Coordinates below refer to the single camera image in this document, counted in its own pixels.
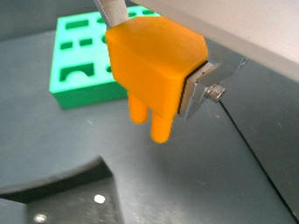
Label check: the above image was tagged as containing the orange three prong block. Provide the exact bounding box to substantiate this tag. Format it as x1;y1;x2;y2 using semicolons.
105;17;208;144

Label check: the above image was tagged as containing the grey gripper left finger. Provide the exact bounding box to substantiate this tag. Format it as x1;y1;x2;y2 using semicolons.
93;0;128;28

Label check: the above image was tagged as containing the green shape sorting board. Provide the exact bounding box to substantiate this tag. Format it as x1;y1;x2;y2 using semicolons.
48;5;161;110

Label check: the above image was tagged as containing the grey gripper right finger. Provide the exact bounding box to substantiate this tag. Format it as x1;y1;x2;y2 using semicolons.
177;61;231;121

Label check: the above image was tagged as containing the black curved holder bracket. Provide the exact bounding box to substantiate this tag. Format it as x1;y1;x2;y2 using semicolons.
0;156;124;224

